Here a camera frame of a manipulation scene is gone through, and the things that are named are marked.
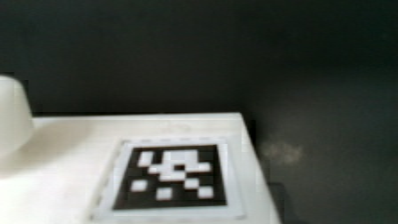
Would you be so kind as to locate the white front drawer box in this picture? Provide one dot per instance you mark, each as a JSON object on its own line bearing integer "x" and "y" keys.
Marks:
{"x": 154, "y": 169}

